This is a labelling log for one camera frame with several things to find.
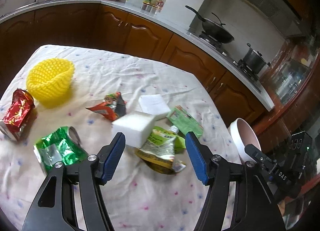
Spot pink trash bin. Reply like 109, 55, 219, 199
228, 118, 261, 164

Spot green carton piece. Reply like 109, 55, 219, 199
167, 106, 203, 138

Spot green drink pouch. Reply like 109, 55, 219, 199
135, 126, 186, 175

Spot white foam block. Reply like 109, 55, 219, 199
138, 94, 170, 120
111, 111, 156, 148

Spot crushed green can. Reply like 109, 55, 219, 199
34, 126, 88, 175

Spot orange snack wrapper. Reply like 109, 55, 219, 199
86, 91, 126, 121

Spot white floral tablecloth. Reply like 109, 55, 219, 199
0, 44, 242, 231

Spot gas stove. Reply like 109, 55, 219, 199
189, 31, 261, 93

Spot yellow foam fruit net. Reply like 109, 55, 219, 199
26, 58, 75, 103

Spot crushed red can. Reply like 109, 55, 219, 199
1, 88, 35, 141

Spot black stock pot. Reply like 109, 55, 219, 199
242, 43, 271, 75

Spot black wok with lid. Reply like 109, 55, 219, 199
185, 6, 234, 44

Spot brown lower cabinets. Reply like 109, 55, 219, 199
1, 3, 266, 124

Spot condiment bottles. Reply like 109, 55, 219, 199
141, 0, 166, 14

